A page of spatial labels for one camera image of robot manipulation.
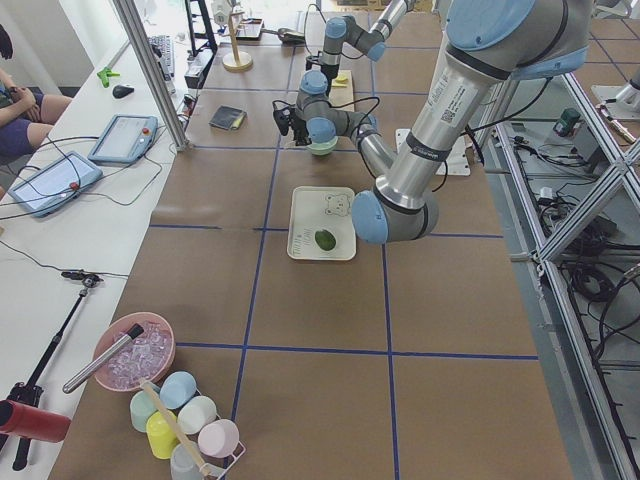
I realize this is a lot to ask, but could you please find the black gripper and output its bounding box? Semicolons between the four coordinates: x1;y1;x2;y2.
305;53;340;83
272;100;308;146

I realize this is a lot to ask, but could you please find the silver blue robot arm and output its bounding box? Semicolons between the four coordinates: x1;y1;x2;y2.
273;1;592;244
305;0;416;83

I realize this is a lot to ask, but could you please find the light green bowl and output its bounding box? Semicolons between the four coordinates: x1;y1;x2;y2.
306;137;338;156

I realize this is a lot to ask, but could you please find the pink bowl with ice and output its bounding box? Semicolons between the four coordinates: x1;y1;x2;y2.
94;312;176;392

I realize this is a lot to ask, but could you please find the bamboo cutting board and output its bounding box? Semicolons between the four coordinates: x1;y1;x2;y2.
328;70;355;111

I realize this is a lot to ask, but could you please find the steel scoop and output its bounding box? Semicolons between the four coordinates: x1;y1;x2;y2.
261;27;305;45

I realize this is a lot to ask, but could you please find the grey yellow folded cloth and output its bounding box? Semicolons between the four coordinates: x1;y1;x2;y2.
209;105;247;131

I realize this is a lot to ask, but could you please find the white bear tray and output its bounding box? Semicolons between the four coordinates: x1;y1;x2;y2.
287;186;356;261

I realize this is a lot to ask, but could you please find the wooden mug tree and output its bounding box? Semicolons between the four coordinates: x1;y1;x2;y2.
222;13;253;73

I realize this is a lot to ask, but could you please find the green avocado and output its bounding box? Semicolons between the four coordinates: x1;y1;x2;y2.
314;229;337;251

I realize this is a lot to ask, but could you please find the upper blue teach pendant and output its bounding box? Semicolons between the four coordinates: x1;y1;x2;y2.
88;114;159;165

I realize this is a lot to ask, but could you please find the blue teach pendant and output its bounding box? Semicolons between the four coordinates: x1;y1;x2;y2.
88;114;159;165
8;151;103;217

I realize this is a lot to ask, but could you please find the black computer mouse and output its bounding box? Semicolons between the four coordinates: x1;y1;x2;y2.
112;84;135;99

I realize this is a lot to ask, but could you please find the green clamp tool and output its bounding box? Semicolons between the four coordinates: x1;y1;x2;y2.
97;67;120;88

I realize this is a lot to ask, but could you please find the lower blue teach pendant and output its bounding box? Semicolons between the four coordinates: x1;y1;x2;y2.
8;151;103;217

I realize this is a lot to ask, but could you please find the seated person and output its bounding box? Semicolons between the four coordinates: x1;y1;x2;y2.
0;24;74;166

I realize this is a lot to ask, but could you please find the light blue cup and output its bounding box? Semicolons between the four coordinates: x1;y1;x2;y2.
159;371;197;410

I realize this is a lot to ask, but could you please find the light green cup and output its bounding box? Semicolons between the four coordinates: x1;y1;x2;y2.
177;395;217;435

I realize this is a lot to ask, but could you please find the pink cup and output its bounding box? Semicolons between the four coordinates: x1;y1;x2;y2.
197;419;240;458

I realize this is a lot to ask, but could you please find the mint green cup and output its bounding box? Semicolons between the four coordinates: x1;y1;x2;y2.
129;391;157;433

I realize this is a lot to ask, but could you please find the yellow cup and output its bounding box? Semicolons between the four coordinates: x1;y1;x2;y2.
146;411;180;460

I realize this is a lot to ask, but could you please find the grey cup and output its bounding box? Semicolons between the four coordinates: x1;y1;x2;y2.
170;444;203;480

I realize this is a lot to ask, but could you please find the black selfie stick tripod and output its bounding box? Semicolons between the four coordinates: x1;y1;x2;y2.
1;270;103;471

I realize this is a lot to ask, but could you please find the red bottle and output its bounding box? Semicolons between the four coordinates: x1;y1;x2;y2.
1;400;71;443

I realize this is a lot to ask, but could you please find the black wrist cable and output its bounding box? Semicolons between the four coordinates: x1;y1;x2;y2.
272;94;382;131

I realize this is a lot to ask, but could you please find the aluminium frame post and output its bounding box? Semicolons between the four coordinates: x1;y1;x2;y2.
113;0;189;152

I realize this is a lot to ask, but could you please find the white wire cup rack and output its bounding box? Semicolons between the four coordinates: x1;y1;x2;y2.
140;381;246;479

